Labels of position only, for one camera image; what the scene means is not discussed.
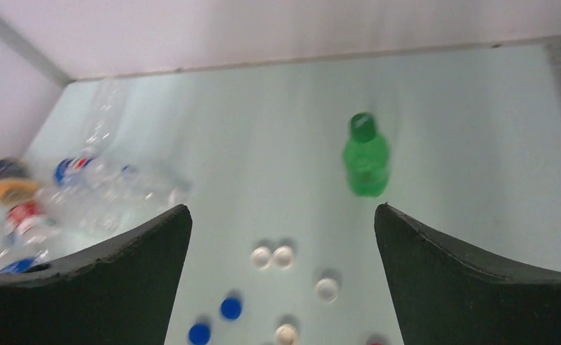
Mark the clear crushed plastic bottle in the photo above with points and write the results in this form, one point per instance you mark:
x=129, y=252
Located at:
x=17, y=256

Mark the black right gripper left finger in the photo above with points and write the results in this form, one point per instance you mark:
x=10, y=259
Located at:
x=120, y=291

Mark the clear bottle with blue label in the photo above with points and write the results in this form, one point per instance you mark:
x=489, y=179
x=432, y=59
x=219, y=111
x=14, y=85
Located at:
x=121, y=182

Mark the green plastic bottle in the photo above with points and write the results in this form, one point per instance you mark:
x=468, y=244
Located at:
x=367, y=165

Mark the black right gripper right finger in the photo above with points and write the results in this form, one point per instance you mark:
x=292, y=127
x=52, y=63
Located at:
x=447, y=291

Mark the clear bottle with red ring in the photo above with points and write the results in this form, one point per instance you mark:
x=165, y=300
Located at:
x=28, y=222

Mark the white bottle cap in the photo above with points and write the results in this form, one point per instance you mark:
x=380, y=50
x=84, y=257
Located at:
x=283, y=257
x=261, y=257
x=327, y=290

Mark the cream bottle cap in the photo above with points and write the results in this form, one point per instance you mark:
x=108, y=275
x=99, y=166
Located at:
x=286, y=334

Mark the green bottle cap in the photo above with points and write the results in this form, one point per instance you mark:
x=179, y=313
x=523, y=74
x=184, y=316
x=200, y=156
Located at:
x=362, y=127

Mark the blue bottle cap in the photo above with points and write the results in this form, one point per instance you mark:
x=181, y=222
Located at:
x=231, y=308
x=199, y=334

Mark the orange bottle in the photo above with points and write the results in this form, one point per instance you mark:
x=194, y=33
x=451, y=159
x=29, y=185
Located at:
x=16, y=181

